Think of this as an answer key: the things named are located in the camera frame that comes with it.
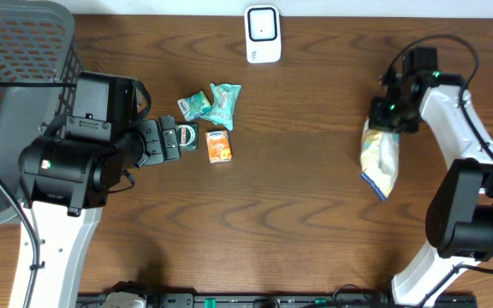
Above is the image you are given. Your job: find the white barcode scanner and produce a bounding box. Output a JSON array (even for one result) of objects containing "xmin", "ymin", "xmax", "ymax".
[{"xmin": 244, "ymin": 4, "xmax": 282, "ymax": 64}]

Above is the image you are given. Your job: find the grey plastic basket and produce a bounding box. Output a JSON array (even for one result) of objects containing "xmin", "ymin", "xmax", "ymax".
[{"xmin": 0, "ymin": 0, "xmax": 84, "ymax": 227}]

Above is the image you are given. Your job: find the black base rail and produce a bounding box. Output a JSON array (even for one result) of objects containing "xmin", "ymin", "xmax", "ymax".
[{"xmin": 74, "ymin": 281, "xmax": 478, "ymax": 308}]

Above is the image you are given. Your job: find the large yellow wipes pack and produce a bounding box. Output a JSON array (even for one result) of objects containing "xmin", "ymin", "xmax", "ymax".
[{"xmin": 359, "ymin": 120, "xmax": 400, "ymax": 201}]

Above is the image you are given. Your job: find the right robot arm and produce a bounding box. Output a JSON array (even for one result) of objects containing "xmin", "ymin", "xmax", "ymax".
[{"xmin": 368, "ymin": 47, "xmax": 493, "ymax": 307}]

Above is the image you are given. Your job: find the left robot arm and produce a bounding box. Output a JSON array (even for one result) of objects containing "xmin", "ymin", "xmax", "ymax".
[{"xmin": 9, "ymin": 71, "xmax": 181, "ymax": 307}]

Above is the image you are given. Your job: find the blue Kleenex tissue pack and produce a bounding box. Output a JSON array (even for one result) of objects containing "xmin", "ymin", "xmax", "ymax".
[{"xmin": 177, "ymin": 91, "xmax": 212, "ymax": 121}]

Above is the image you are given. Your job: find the teal wet wipes pack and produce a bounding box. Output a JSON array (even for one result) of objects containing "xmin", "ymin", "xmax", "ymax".
[{"xmin": 202, "ymin": 83, "xmax": 241, "ymax": 131}]

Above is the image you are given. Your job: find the dark green round-label pack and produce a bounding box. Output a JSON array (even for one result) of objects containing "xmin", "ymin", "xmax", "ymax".
[{"xmin": 176, "ymin": 122, "xmax": 199, "ymax": 151}]

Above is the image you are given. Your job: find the orange Kleenex tissue pack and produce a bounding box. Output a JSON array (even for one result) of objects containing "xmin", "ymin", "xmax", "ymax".
[{"xmin": 205, "ymin": 130, "xmax": 233, "ymax": 163}]

